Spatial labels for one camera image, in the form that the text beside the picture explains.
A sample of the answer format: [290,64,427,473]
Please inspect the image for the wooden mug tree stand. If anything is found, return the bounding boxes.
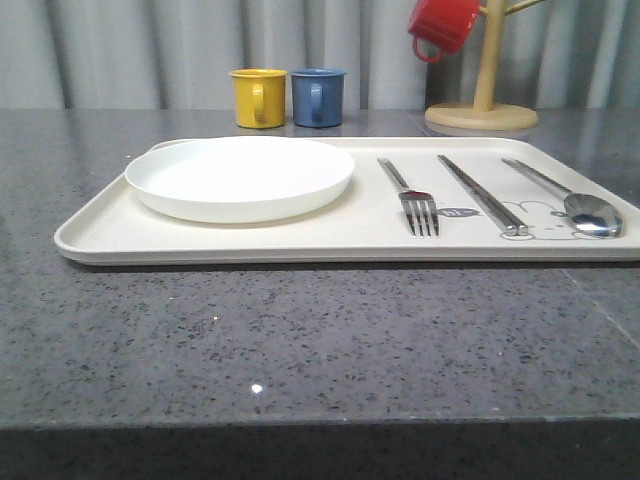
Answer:
[425,0,539,131]

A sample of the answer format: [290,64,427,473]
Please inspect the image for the silver metal fork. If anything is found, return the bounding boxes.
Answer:
[377,158,440,238]

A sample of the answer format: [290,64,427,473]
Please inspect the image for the yellow enamel mug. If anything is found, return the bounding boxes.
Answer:
[229,68,288,129]

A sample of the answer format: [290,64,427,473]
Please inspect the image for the white round plate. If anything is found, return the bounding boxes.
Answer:
[125,136,355,224]

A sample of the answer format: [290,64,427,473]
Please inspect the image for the red enamel mug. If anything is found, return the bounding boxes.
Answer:
[408,0,481,63]

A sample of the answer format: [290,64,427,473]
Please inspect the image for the beige rabbit serving tray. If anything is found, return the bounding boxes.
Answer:
[54,137,639,265]

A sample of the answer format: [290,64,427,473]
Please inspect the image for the blue enamel mug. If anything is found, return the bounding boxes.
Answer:
[290,68,346,128]

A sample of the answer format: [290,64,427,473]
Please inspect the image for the silver metal spoon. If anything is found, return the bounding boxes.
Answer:
[501,158,624,238]

